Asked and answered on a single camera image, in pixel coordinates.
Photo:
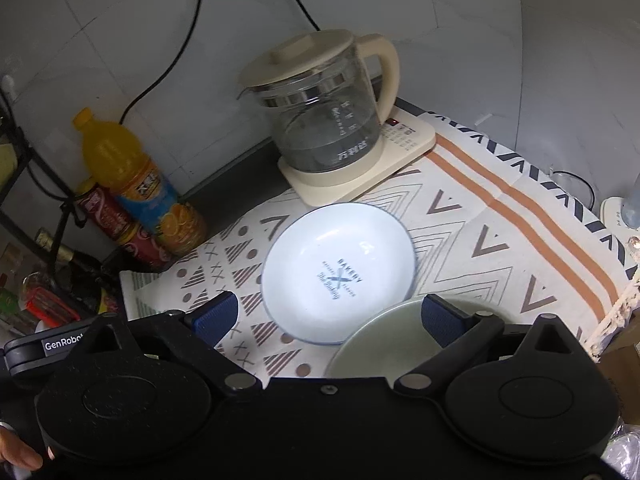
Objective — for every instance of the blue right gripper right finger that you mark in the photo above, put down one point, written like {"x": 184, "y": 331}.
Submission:
{"x": 463, "y": 338}

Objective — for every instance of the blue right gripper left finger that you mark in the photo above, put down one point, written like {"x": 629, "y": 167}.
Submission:
{"x": 189, "y": 348}

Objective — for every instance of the pale green bowl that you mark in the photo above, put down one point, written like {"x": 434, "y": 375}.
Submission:
{"x": 389, "y": 345}

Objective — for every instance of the white plate Bakery print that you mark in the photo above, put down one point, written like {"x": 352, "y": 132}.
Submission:
{"x": 334, "y": 268}

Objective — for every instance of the person's left hand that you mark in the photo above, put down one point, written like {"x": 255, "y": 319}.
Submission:
{"x": 16, "y": 452}

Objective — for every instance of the large dark oil bottle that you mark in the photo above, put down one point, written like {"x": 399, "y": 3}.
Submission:
{"x": 78, "y": 281}

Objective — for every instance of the red drink can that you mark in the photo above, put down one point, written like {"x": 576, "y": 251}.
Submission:
{"x": 103, "y": 210}
{"x": 143, "y": 246}

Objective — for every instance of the cardboard box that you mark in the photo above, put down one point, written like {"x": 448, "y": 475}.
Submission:
{"x": 621, "y": 365}

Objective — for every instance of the orange juice bottle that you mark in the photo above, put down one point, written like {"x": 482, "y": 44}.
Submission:
{"x": 115, "y": 157}

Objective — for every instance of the white blender appliance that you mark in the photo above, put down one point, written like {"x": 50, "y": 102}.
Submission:
{"x": 621, "y": 214}

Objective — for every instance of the beige kettle heating base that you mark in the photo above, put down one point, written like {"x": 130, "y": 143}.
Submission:
{"x": 403, "y": 139}

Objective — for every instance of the black metal rack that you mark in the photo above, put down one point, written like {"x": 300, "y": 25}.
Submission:
{"x": 28, "y": 162}

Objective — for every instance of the glass kettle with beige lid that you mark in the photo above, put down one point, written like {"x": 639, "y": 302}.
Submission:
{"x": 327, "y": 95}

